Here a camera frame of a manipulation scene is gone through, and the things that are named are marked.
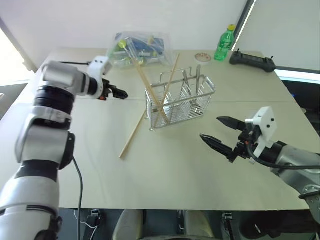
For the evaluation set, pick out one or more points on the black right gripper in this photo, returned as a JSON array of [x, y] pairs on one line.
[[243, 147]]

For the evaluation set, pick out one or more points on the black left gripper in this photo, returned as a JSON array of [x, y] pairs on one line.
[[107, 90]]

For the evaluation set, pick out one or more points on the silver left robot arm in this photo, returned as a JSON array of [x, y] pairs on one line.
[[60, 77]]

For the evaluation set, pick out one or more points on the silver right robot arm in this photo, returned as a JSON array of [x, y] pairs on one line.
[[297, 153]]

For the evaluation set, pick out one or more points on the wooden chopstick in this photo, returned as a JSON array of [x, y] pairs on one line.
[[130, 140], [173, 70], [145, 80]]

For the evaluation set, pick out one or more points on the clear plastic bag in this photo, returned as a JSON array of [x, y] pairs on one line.
[[140, 60]]

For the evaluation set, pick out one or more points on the blue package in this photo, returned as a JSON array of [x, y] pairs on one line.
[[147, 46]]

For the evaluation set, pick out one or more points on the black remote controller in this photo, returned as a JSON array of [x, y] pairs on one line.
[[252, 61]]

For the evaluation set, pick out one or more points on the round white lid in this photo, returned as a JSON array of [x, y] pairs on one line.
[[202, 57]]

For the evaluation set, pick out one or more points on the green plastic bottle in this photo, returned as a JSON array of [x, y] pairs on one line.
[[223, 45]]

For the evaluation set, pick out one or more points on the grey rounded shape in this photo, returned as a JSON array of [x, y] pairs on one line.
[[128, 225]]

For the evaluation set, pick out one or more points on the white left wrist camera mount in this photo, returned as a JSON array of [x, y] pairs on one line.
[[98, 63]]

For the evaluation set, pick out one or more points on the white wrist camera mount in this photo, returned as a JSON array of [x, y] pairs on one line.
[[265, 120], [98, 63]]

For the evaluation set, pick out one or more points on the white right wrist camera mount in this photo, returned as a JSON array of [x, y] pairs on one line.
[[265, 120]]

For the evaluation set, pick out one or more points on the dark window frame bar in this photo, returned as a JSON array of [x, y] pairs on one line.
[[245, 22]]

